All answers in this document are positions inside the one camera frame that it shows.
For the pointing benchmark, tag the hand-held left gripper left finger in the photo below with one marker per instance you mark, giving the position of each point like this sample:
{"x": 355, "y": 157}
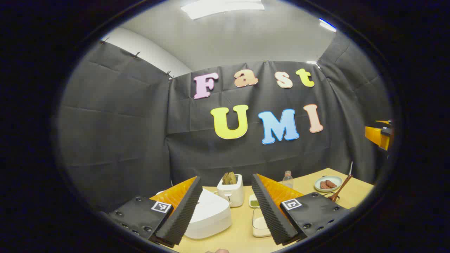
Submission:
{"x": 182, "y": 214}

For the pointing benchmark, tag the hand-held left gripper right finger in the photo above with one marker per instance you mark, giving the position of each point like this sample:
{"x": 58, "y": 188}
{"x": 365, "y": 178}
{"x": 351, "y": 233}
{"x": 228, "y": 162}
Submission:
{"x": 270, "y": 214}

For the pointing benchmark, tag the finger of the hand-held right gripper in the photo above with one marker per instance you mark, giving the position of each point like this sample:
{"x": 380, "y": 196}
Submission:
{"x": 374, "y": 135}

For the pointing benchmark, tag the white rice cooker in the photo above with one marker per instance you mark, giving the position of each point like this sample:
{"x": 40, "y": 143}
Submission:
{"x": 211, "y": 214}

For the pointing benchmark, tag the dark wooden spoon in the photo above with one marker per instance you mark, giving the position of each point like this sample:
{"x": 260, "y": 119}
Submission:
{"x": 342, "y": 186}

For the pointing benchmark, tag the clear glass rice dish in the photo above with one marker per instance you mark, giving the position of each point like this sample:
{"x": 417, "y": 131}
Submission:
{"x": 256, "y": 212}

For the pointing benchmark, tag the pile of green beans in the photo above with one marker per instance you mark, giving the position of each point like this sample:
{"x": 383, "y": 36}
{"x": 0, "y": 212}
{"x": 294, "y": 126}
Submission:
{"x": 254, "y": 203}

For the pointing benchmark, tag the white divided bean dish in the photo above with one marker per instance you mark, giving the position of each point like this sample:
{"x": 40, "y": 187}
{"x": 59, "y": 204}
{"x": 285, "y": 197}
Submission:
{"x": 254, "y": 196}

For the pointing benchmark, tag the clear plastic water bottle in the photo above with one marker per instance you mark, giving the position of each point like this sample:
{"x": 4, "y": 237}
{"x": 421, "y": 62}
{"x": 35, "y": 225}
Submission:
{"x": 287, "y": 181}

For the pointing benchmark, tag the white toaster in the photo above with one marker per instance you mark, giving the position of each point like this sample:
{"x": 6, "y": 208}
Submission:
{"x": 230, "y": 195}

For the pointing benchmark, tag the brown bread slice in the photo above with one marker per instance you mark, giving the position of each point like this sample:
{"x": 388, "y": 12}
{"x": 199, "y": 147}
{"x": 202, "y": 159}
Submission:
{"x": 233, "y": 177}
{"x": 225, "y": 178}

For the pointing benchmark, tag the pale green plate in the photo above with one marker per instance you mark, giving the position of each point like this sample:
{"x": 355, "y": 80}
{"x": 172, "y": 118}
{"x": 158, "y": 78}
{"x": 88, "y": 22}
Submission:
{"x": 318, "y": 185}

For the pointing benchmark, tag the red-brown meat slice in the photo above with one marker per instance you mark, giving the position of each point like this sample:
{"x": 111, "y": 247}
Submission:
{"x": 323, "y": 185}
{"x": 331, "y": 183}

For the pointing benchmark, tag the small ceiling light panel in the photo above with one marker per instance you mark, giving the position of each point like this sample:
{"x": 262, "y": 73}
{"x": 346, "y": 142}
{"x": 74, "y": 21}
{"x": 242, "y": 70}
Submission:
{"x": 327, "y": 25}

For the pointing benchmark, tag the large ceiling light panel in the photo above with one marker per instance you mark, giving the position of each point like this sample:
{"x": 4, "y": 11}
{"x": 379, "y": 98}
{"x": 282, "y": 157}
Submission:
{"x": 221, "y": 7}

